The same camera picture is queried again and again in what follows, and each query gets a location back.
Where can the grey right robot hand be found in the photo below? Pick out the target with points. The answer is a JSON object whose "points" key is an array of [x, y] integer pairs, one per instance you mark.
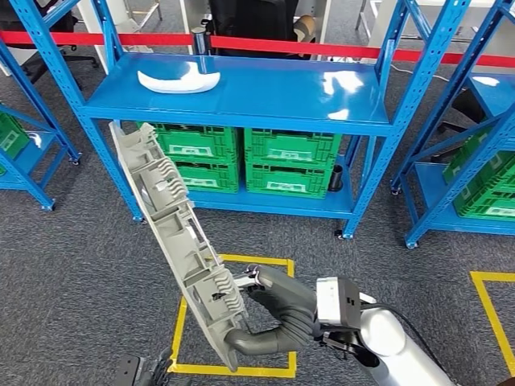
{"points": [[285, 293]]}

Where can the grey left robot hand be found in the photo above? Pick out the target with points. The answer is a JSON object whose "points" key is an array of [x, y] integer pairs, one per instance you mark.
{"points": [[158, 370]]}

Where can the silver wheel hubcap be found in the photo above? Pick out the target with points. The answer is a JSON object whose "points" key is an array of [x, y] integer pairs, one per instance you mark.
{"points": [[169, 213]]}

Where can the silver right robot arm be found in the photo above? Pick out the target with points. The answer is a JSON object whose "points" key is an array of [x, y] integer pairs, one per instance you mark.
{"points": [[382, 341]]}

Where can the blue metal shelf rack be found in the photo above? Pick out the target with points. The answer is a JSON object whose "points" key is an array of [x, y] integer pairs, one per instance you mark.
{"points": [[36, 154], [261, 90], [494, 93]]}

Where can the white curved plastic part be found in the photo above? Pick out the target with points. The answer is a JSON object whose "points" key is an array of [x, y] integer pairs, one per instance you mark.
{"points": [[177, 84]]}

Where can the black cylinder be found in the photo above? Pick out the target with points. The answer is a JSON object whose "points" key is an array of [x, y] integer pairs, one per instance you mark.
{"points": [[335, 178]]}

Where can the red barrier belt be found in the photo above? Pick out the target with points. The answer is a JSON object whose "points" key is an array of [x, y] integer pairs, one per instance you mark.
{"points": [[140, 39], [322, 49]]}

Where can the black mesh office chair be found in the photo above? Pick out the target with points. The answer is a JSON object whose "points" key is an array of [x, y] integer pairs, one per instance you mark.
{"points": [[253, 21]]}

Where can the grey fabric bag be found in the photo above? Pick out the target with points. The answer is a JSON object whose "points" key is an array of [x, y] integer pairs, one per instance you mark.
{"points": [[133, 29]]}

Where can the white table with metal legs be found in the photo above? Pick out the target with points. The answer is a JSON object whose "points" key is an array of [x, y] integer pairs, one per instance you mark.
{"points": [[86, 21]]}

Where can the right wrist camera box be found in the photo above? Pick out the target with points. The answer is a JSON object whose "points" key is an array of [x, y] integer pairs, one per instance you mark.
{"points": [[336, 301]]}

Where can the black-topped chrome barrier post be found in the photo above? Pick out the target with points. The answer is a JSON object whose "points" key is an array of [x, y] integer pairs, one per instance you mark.
{"points": [[200, 42]]}

